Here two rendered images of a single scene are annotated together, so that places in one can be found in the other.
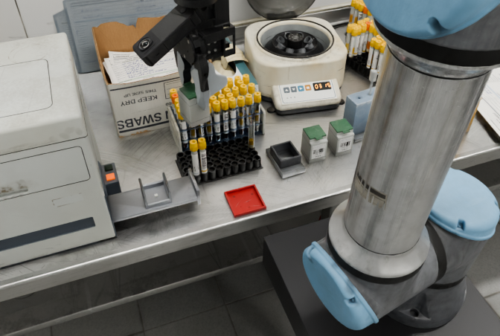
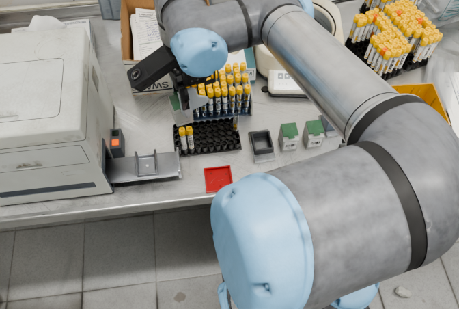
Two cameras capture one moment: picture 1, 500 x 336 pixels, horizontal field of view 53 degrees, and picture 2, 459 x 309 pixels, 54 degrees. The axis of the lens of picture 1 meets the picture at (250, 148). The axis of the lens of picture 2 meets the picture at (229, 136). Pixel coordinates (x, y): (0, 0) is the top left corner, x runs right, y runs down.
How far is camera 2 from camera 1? 35 cm
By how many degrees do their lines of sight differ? 18
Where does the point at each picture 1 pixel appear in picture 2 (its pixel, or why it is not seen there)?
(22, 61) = (44, 57)
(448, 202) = not seen: hidden behind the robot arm
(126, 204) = (123, 169)
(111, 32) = not seen: outside the picture
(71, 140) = (73, 141)
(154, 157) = (156, 122)
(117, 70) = (139, 30)
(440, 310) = not seen: outside the picture
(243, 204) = (216, 182)
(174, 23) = (160, 61)
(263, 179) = (239, 160)
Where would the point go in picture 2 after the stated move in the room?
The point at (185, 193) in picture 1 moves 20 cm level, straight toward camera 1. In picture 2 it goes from (170, 168) to (161, 249)
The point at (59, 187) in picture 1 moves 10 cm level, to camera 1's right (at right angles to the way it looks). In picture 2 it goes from (66, 165) to (110, 175)
